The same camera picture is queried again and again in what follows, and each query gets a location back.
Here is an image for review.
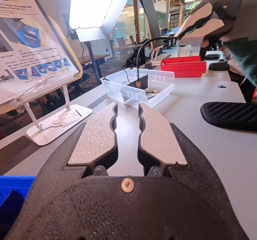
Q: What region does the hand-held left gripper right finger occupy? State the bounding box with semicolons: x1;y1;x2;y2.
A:
137;103;188;176

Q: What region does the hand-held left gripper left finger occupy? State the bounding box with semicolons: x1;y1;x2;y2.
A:
67;103;119;177

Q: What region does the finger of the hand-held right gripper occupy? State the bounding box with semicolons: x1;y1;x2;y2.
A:
175;18;225;46
178;2;214;35

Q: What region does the clear plastic bin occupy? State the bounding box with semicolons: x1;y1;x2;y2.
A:
100;67;175;109

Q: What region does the blue plastic bin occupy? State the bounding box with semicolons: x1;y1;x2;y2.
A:
0;175;37;240

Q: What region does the person's right forearm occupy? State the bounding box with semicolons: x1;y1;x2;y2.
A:
221;39;257;88

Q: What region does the red plastic bin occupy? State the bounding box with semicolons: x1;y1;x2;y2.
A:
160;55;207;78

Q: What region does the chalkboard easel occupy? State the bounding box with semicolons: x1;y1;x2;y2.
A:
137;0;164;66

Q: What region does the wooden pillar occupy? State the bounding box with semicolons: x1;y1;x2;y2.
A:
131;0;141;42

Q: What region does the black bin divider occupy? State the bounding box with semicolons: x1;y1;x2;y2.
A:
126;74;149;90

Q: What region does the long wooden desk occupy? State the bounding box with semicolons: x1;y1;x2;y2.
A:
114;43;149;64

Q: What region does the black office chair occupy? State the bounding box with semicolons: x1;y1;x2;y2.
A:
116;37;133;68

